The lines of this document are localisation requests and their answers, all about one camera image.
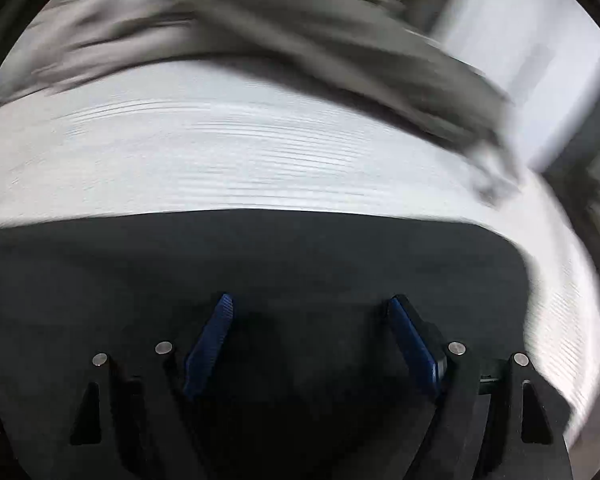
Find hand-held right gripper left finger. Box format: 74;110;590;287
40;293;234;480

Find white mesh mattress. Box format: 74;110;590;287
0;57;600;461

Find black pants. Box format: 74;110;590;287
0;208;537;480

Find grey blanket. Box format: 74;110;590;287
0;0;525;207

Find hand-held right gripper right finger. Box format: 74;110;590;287
387;295;576;480

